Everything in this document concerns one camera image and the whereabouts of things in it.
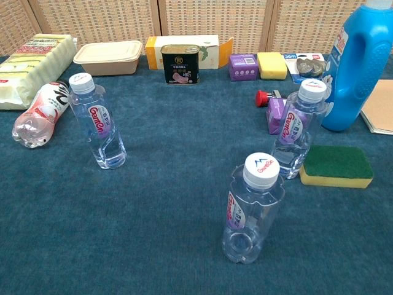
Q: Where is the beige lidded food container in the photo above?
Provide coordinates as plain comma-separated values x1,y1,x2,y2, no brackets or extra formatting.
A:
72,40,143,76

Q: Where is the woven wooden folding screen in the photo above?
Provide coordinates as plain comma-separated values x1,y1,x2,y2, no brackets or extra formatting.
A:
0,0,369,57

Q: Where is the blue detergent jug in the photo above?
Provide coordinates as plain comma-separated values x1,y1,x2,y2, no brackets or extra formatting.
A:
321,0,393,132

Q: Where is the red knob metal switch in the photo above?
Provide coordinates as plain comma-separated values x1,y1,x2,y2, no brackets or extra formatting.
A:
255,89,282,108

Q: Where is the brown paper notebook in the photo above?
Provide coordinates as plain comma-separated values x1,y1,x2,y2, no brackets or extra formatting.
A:
360,79,393,135

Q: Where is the black luncheon meat can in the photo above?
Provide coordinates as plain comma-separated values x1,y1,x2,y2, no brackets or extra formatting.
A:
161,44,201,85

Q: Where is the green yellow scouring sponge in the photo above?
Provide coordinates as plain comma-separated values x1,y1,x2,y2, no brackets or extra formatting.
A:
299,145,375,189

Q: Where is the cream sponge multipack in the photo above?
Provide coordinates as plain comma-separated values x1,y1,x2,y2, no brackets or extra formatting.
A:
0,33,77,111

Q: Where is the purple cube box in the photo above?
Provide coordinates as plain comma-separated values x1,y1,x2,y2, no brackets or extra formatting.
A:
228,53,258,82

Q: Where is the plain yellow sponge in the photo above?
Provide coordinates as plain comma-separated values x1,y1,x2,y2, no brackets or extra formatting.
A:
256,52,289,81

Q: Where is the purple rectangular box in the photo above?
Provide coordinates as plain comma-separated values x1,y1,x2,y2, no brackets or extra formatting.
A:
265,97,308,135

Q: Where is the teal tablecloth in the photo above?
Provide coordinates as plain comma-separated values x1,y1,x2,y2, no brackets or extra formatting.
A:
0,55,393,295

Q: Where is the pink drink bottle black cap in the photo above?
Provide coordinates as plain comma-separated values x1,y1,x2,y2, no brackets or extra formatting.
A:
12,80,71,149

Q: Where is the yellow white carton box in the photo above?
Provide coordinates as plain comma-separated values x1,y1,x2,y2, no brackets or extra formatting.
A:
144,34,234,71

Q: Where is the clear water bottle purple label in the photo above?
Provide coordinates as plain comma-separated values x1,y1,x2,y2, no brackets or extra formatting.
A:
68,73,127,170
267,78,327,180
221,151,286,265

